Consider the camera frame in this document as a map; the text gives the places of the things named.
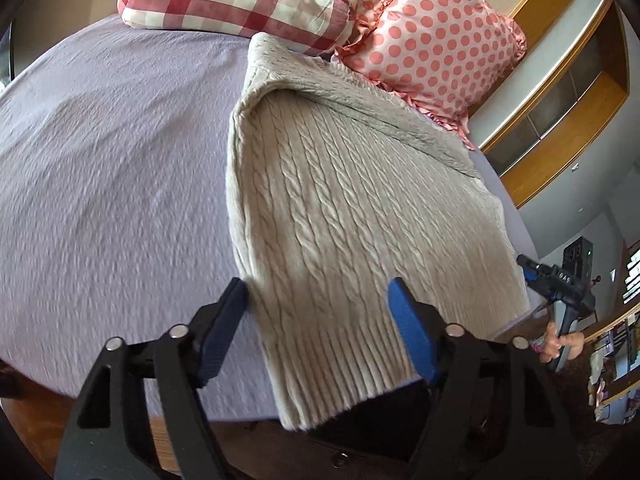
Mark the beige cable-knit sweater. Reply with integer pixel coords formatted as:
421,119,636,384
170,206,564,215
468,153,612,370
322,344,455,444
226,33,530,430

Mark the brown fuzzy sleeve forearm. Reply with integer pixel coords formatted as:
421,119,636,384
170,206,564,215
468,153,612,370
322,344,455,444
550,353,639,479

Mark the person's right hand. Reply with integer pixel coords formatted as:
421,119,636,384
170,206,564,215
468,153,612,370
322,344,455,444
539,321,585,364

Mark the wooden bookshelf with books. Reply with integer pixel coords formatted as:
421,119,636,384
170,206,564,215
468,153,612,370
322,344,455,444
586,242,639,424

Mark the lilac bed sheet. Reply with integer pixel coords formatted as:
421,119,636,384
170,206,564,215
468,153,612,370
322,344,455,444
1,16,534,420

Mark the pink polka dot pillow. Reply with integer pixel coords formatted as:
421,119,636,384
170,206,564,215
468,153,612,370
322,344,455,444
334,0,527,141

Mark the red plaid pillow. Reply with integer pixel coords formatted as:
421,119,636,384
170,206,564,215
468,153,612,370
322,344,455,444
117,0,354,55

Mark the wooden framed wall cabinet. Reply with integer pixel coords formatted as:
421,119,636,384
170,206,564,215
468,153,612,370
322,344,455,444
470,0,630,207

